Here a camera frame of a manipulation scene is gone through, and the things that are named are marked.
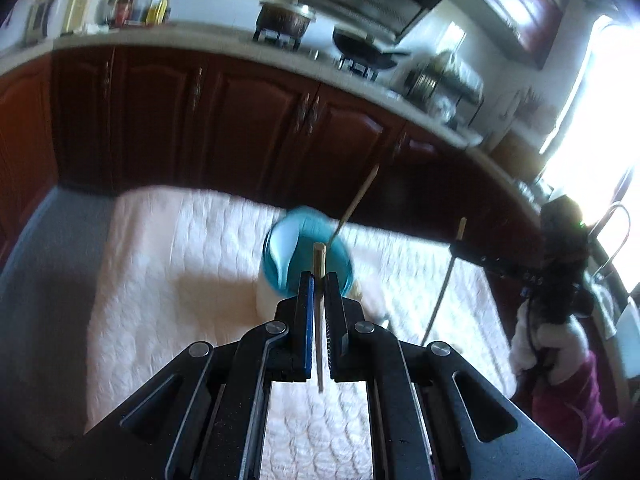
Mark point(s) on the white microwave oven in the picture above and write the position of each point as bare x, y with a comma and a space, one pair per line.
50, 17

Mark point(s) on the curved metal faucet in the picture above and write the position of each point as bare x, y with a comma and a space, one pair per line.
628, 225

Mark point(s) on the dark wooden base cabinets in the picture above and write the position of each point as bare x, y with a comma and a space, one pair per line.
150, 120

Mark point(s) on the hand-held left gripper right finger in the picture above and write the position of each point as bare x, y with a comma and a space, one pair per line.
336, 340

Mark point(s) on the white cylindrical container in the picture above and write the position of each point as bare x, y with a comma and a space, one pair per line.
106, 0

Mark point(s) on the gas stove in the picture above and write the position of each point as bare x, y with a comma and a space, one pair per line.
310, 52

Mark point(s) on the black wok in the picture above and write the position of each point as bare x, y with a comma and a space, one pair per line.
360, 47

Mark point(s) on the cream box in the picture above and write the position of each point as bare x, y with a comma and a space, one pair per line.
82, 2

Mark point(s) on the brown clay pot with lid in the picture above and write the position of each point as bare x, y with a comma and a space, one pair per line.
285, 20

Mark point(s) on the dark wooden wall cabinet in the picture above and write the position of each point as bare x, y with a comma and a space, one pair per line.
505, 0

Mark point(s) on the person's right hand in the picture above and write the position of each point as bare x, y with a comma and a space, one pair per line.
567, 347

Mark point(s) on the row of condiment bottles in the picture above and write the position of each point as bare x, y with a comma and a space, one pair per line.
155, 7

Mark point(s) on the white plastic spoon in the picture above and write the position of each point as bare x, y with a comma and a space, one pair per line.
282, 245

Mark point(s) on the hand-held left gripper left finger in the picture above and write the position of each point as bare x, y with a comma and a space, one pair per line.
310, 330

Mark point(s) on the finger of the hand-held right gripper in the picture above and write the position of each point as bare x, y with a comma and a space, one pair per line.
495, 262

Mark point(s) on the metal dish rack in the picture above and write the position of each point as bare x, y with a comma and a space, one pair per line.
440, 85

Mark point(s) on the bright kitchen window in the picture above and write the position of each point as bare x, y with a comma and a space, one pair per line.
600, 110

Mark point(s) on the white floral utensil holder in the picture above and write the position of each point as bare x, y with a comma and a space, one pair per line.
267, 300

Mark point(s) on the person's right forearm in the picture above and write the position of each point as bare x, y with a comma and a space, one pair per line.
575, 410

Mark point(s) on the white quilted blanket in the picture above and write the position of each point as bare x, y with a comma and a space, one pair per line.
175, 270

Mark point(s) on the wooden chopstick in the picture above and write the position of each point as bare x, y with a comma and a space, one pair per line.
357, 199
440, 292
319, 260

